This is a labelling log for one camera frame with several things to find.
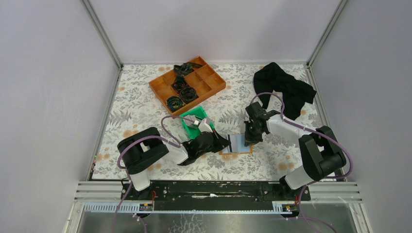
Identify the wooden compartment tray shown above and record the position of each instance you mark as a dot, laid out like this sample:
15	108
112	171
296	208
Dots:
205	80

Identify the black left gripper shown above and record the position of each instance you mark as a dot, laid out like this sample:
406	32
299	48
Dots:
220	142

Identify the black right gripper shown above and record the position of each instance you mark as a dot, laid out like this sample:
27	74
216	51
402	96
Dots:
249	139

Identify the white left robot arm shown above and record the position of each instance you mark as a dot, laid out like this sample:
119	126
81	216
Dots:
139	151

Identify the green plastic bin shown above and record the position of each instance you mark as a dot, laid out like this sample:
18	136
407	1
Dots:
192	119

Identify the white card with magnetic stripe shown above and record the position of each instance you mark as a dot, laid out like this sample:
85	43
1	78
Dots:
228	148

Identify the rolled dark belt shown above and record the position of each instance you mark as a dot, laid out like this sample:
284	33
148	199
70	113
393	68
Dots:
188	94
179	84
174	103

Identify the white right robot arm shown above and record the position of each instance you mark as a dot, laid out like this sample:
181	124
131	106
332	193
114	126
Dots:
320	153

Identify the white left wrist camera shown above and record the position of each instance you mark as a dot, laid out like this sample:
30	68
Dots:
204	125

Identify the orange leather card holder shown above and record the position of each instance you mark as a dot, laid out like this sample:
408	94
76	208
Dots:
237	145

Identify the black cloth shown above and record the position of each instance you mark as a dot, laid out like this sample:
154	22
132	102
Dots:
295	93

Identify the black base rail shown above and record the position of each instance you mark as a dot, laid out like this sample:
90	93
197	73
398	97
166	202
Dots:
216	195

